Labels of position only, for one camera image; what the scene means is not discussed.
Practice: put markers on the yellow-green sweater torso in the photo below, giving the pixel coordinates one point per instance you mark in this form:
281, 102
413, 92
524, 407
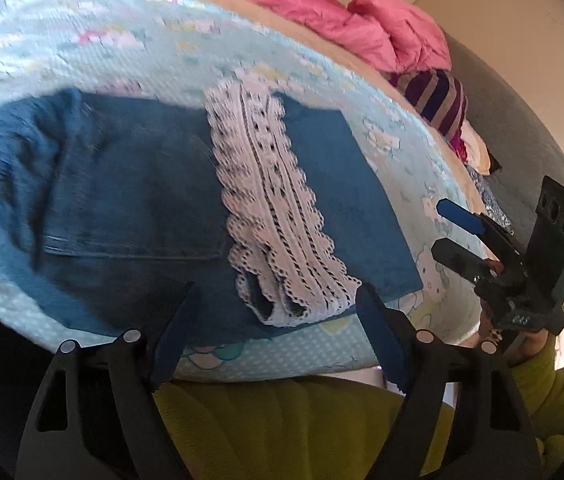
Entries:
310, 428

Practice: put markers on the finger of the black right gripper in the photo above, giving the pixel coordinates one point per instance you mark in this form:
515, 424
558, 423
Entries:
494, 237
461, 261

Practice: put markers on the light blue cartoon cat bedsheet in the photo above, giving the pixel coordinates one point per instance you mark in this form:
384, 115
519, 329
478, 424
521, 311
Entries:
174, 50

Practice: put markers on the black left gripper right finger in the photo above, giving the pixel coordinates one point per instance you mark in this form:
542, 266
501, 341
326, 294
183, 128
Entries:
491, 435

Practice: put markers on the person right hand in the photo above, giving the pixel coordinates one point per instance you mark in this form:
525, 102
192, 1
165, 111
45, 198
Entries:
523, 347

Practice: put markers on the yellow-green sleeve right forearm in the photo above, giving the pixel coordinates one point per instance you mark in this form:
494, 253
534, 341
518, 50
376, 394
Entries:
541, 387

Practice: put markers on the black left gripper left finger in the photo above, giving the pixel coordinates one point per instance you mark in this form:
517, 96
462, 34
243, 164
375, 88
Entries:
95, 417

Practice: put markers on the pink pillow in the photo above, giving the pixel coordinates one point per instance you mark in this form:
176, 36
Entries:
418, 42

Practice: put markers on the purple striped cloth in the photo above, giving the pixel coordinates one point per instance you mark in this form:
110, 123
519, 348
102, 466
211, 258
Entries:
440, 100

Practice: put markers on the grey upholstered headboard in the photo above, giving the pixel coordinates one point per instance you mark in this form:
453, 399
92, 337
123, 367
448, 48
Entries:
514, 135

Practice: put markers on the tan bed blanket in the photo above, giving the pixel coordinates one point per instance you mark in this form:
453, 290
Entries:
407, 47

